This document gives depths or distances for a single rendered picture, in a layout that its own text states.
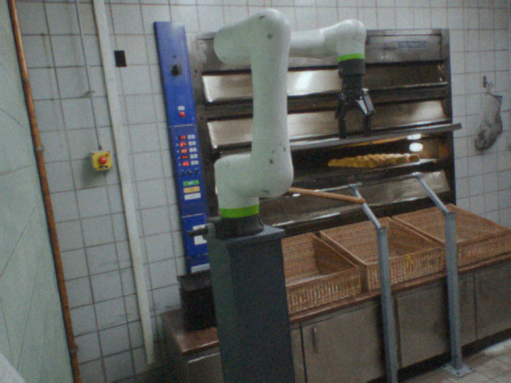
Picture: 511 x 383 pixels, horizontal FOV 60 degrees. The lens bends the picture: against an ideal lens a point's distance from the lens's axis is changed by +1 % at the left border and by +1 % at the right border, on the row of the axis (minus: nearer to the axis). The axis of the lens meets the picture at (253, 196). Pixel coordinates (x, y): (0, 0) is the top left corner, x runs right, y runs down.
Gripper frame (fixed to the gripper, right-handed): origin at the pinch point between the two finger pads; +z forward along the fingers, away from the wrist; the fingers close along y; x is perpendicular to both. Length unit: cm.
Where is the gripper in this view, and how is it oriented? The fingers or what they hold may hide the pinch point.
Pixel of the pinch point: (354, 135)
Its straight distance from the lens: 166.1
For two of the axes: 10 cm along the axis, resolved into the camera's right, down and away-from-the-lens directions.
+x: 8.9, -1.3, 4.3
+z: 0.8, 9.9, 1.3
